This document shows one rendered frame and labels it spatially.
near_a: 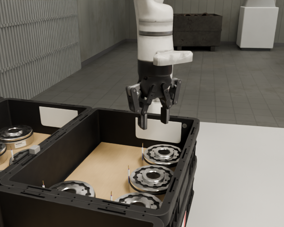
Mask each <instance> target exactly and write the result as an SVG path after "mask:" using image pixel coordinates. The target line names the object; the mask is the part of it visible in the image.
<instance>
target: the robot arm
mask: <svg viewBox="0 0 284 227"><path fill-rule="evenodd" d="M133 1H134V7H135V14H136V22H137V71H138V75H139V79H138V82H137V84H136V85H133V86H129V85H127V86H126V93H127V98H128V104H129V109H130V110H131V111H133V112H135V113H137V119H138V121H137V124H138V126H139V127H140V128H141V129H143V130H146V129H147V114H146V113H154V114H160V121H161V122H162V123H164V124H168V121H169V118H170V108H171V106H172V105H174V104H177V103H178V99H179V93H180V87H181V83H182V81H181V80H180V79H177V78H174V77H172V74H173V64H181V63H187V62H192V56H193V53H192V52H191V51H175V50H174V48H173V35H172V34H173V9H172V7H171V6H169V5H166V4H163V1H164V0H133ZM139 90H140V91H141V92H140V95H139V98H138V94H139V93H138V91H139ZM173 95H174V96H173Z"/></svg>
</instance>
